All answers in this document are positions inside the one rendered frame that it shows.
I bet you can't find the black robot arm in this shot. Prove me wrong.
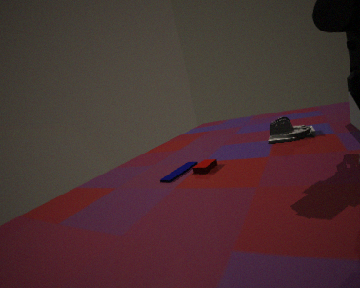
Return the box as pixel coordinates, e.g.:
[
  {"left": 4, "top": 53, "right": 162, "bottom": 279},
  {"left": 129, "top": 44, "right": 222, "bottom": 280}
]
[{"left": 312, "top": 0, "right": 360, "bottom": 36}]

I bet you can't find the red rectangular block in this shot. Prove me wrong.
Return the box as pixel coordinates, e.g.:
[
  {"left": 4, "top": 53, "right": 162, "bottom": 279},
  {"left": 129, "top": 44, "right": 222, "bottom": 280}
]
[{"left": 193, "top": 159, "right": 217, "bottom": 174}]

